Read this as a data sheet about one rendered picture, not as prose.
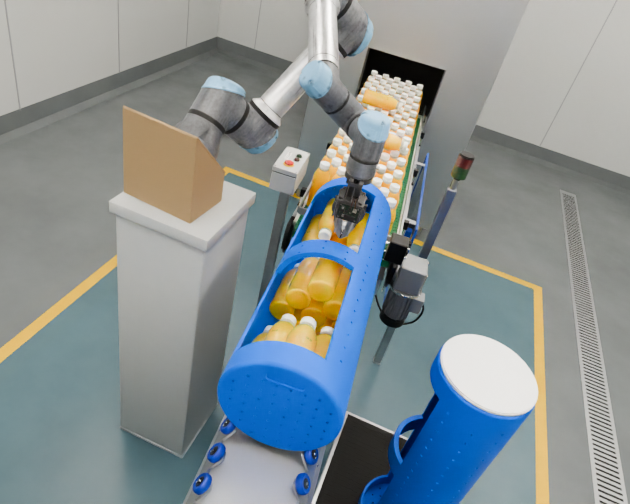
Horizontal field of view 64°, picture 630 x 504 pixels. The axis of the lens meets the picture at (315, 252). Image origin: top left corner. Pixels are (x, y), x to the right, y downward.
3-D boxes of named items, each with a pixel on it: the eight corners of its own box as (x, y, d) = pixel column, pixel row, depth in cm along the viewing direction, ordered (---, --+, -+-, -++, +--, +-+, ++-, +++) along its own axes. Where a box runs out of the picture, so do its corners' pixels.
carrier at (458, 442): (423, 489, 206) (355, 477, 204) (521, 345, 154) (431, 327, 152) (433, 565, 183) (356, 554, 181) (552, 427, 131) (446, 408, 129)
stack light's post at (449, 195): (372, 362, 274) (447, 189, 209) (373, 357, 277) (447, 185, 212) (379, 365, 274) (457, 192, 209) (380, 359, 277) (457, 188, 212)
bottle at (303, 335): (262, 384, 108) (287, 325, 123) (288, 402, 110) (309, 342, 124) (281, 370, 104) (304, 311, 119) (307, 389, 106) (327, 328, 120)
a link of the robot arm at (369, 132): (382, 108, 123) (399, 124, 117) (370, 148, 129) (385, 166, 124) (354, 106, 120) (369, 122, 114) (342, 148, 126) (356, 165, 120)
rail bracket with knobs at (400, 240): (377, 261, 194) (385, 240, 187) (380, 251, 199) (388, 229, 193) (402, 269, 193) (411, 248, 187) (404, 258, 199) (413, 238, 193)
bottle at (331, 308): (341, 298, 132) (354, 258, 147) (318, 303, 135) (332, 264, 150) (352, 319, 135) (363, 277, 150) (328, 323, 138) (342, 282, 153)
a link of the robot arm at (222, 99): (181, 108, 148) (203, 69, 150) (215, 134, 157) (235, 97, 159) (202, 108, 139) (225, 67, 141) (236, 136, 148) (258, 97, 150)
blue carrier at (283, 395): (210, 427, 119) (222, 345, 102) (305, 233, 189) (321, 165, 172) (326, 467, 117) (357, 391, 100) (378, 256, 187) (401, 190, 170)
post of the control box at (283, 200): (248, 346, 264) (281, 181, 205) (250, 341, 267) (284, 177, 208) (255, 349, 264) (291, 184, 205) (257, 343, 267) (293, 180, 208)
